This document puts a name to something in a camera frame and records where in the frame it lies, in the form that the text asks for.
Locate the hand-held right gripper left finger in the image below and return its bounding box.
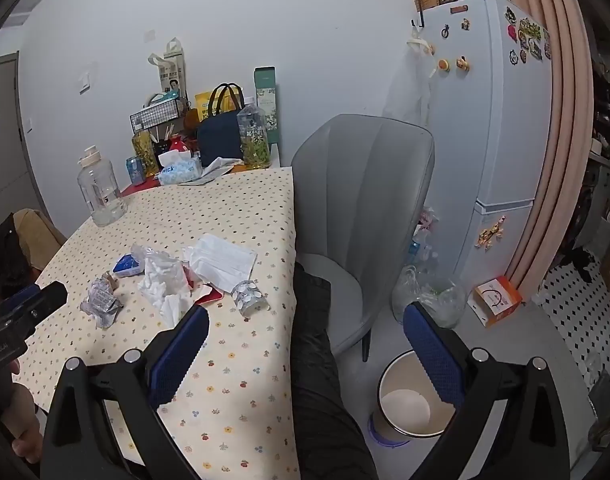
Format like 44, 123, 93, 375
40, 304, 210, 480

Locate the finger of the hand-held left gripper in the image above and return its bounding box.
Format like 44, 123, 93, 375
7, 281, 69, 323

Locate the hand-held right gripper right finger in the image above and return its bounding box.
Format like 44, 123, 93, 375
402, 301, 586, 480

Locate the printed wrapper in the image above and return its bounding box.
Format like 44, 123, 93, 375
81, 280, 124, 330

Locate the white waste bin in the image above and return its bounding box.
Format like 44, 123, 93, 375
367, 349, 458, 448

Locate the white tissue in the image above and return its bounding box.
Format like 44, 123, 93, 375
131, 243, 196, 328

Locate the crushed clear plastic bottle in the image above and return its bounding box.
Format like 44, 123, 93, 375
231, 279, 270, 317

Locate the white paper towel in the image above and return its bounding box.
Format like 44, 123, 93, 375
183, 233, 258, 292

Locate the person's left hand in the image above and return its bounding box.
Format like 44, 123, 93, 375
0, 358, 44, 465

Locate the clear plastic bag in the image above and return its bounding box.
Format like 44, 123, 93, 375
391, 265, 468, 330

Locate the red and white wrapper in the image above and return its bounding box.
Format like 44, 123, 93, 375
185, 267, 226, 306

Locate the black jacket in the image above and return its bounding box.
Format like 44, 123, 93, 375
0, 213, 20, 301

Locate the brown chair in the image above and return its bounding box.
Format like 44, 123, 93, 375
12, 208, 68, 271

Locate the orange cardboard box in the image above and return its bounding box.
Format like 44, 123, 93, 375
467, 276, 523, 329

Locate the small blue tissue packet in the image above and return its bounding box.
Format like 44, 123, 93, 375
112, 254, 144, 279

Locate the large clear water jug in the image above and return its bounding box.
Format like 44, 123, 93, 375
76, 145, 129, 227

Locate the person's dark trouser leg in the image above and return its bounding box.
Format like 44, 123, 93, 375
291, 260, 380, 480

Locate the yellow lizard fridge magnet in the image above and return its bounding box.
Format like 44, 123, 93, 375
475, 215, 506, 248

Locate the red cloth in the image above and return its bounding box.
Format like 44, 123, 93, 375
120, 175, 158, 196

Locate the pink flower bouquet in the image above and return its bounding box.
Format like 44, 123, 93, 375
417, 205, 440, 233

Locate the grey door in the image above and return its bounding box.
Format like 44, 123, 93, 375
0, 52, 50, 221

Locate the floral cream tablecloth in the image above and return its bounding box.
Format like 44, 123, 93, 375
15, 166, 300, 480

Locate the white dotted floor mat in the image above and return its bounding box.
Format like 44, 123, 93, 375
540, 260, 610, 388

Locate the blue tissue pack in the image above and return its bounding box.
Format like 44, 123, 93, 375
156, 151, 204, 186

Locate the yellow oil bottle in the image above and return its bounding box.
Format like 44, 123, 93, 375
131, 130, 159, 178

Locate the white crumpled plastic sheet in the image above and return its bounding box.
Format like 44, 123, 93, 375
180, 156, 243, 186

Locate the grey upholstered chair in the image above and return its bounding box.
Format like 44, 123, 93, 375
291, 114, 436, 363

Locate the navy lunch bag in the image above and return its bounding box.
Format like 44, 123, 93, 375
196, 82, 246, 168

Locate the clear floral plastic bottle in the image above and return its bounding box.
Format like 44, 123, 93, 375
236, 95, 272, 170

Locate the white fridge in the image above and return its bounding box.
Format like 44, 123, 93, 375
412, 0, 553, 306

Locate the yellow snack packet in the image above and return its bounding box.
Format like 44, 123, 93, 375
195, 90, 240, 122

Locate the pink curtain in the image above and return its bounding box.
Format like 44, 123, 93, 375
480, 0, 598, 306

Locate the white paper bag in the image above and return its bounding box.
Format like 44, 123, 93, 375
147, 37, 188, 103

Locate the cluttered dark shelf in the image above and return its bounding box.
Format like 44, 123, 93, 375
585, 50, 610, 281

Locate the white hanging plastic bag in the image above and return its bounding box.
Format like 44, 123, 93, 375
385, 35, 436, 126

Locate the tall green box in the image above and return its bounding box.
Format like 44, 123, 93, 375
254, 66, 282, 168

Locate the cluster of fridge magnets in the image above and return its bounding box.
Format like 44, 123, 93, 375
505, 7, 552, 66

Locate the black wire basket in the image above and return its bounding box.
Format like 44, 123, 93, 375
130, 97, 188, 136

